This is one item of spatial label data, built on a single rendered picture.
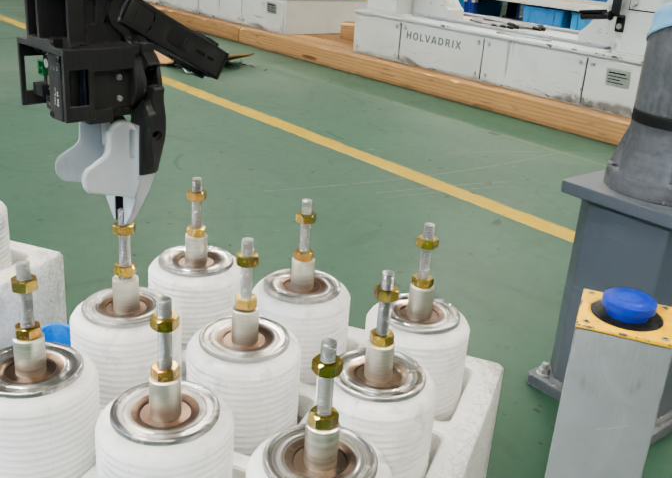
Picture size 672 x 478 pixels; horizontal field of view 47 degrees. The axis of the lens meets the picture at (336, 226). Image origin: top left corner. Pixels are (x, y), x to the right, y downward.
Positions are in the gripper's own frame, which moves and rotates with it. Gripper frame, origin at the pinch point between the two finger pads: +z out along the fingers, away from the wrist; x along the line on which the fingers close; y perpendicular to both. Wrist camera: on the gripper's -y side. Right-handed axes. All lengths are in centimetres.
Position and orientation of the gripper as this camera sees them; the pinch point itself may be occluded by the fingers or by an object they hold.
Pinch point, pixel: (130, 204)
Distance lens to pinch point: 67.8
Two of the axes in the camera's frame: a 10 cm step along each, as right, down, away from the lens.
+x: 7.2, 2.9, -6.3
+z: -0.7, 9.3, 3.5
